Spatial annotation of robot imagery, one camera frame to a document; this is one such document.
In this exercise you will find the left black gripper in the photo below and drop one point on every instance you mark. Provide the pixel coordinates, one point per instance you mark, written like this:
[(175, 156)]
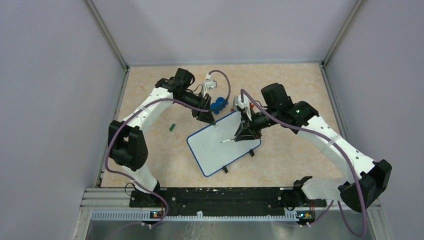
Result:
[(204, 116)]

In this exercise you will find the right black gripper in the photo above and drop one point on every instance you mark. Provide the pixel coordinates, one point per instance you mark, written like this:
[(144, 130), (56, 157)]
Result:
[(244, 133)]

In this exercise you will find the green-capped whiteboard marker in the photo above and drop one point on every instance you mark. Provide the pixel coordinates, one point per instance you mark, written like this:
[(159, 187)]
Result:
[(227, 140)]

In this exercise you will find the green marker cap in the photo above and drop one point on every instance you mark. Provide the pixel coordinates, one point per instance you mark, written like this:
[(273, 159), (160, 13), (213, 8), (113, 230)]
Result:
[(172, 127)]

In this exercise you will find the blue-framed whiteboard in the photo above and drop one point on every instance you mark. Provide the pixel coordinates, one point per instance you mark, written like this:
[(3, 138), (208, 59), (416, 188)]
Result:
[(212, 156)]

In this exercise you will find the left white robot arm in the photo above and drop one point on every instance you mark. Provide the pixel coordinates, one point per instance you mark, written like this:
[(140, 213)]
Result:
[(126, 139)]

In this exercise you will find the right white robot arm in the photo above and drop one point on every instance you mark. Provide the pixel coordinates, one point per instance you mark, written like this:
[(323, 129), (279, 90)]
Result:
[(364, 179)]

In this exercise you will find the blue toy car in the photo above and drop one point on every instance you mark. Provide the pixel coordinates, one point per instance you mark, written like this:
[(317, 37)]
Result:
[(219, 104)]

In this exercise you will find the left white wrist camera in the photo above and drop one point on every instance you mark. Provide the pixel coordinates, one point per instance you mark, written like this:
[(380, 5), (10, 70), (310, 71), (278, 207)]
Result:
[(208, 84)]

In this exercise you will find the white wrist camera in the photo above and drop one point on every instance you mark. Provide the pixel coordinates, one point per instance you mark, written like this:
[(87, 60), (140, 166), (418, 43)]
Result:
[(208, 84), (243, 106)]

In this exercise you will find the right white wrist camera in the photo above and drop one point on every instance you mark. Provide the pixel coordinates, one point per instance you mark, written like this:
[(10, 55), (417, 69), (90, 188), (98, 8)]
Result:
[(243, 106)]

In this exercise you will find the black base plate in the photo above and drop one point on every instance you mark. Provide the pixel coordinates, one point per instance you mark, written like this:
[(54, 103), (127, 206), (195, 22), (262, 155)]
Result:
[(287, 197)]

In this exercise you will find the aluminium frame rail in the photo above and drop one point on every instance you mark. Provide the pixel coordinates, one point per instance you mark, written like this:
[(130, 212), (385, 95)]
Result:
[(105, 213)]

